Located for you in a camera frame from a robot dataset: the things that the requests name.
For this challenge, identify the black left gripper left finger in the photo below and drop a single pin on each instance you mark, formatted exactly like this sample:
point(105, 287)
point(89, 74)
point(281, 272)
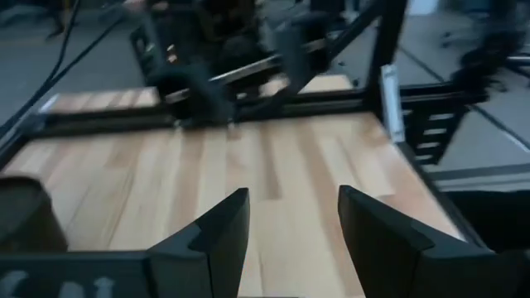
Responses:
point(215, 260)

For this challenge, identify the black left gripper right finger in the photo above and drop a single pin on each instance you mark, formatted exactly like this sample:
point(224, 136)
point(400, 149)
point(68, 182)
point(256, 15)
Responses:
point(393, 256)

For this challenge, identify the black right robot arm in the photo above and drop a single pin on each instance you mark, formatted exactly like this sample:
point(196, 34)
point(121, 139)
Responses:
point(232, 49)

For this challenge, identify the black slotted rack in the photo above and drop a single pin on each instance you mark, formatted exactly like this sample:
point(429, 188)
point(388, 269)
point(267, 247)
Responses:
point(430, 132)

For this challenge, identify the black plant pot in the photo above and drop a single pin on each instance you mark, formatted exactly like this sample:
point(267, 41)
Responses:
point(25, 219)

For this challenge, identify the black floor stand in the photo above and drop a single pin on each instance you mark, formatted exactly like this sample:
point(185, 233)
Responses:
point(488, 54)

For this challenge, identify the black tripod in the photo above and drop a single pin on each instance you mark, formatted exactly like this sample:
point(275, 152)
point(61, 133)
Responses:
point(56, 31)

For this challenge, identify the white frame label plate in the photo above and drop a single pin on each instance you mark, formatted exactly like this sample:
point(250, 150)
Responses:
point(391, 103)

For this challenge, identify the black aluminium table frame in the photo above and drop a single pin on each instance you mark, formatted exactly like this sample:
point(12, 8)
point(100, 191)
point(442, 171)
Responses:
point(124, 120)

